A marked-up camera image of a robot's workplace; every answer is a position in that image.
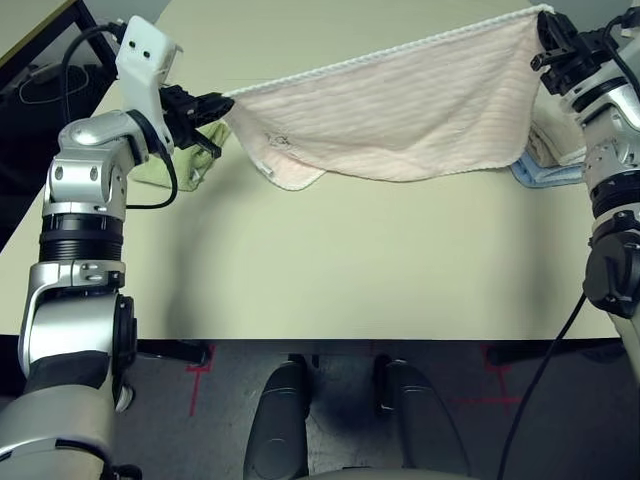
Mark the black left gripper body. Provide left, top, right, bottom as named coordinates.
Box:
left=159, top=84, right=224, bottom=159

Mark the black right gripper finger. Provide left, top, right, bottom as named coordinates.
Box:
left=536, top=10, right=559, bottom=51
left=552, top=12, right=579, bottom=49

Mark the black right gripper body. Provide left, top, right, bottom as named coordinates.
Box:
left=529, top=30, right=609, bottom=96

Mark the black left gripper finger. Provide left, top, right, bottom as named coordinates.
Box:
left=198, top=105, right=233, bottom=126
left=198, top=92, right=236, bottom=110

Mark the pink embroidered towel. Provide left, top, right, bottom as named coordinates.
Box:
left=222, top=3, right=556, bottom=193

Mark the green folded towel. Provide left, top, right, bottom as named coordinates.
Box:
left=130, top=122, right=231, bottom=192

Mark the beige folded towel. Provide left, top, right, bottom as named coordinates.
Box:
left=527, top=92, right=590, bottom=169

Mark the blue folded towel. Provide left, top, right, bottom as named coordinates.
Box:
left=509, top=153, right=590, bottom=189

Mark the black table foot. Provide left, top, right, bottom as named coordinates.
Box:
left=135, top=339, right=211, bottom=365
left=487, top=343, right=624, bottom=369

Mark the grey robot right leg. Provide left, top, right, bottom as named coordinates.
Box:
left=377, top=355, right=472, bottom=480

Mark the grey robot waist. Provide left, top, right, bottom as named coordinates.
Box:
left=304, top=465, right=484, bottom=480

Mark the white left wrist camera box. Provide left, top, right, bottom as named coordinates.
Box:
left=114, top=14, right=184, bottom=157

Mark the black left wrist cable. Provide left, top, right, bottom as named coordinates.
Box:
left=63, top=22, right=179, bottom=211

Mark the black table frame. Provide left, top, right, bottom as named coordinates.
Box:
left=0, top=0, right=124, bottom=101

